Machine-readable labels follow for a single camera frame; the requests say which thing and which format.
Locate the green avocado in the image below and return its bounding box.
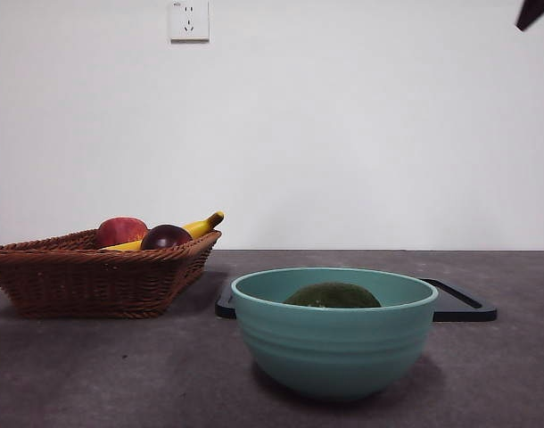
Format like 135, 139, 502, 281
283, 282, 383, 309

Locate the teal ribbed bowl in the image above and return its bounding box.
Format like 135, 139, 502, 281
230, 266, 439, 400

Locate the black rectangular tray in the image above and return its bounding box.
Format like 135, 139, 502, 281
214, 278, 499, 323

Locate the yellow banana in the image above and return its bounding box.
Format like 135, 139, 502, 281
100, 210, 225, 251

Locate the dark purple round fruit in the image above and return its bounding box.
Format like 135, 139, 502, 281
140, 224, 194, 251

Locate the red apple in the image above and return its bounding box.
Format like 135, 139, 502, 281
95, 217, 149, 249

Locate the brown wicker basket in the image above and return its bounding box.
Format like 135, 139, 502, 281
0, 229, 223, 320

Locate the white wall socket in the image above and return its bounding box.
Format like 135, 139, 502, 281
169, 0, 210, 45

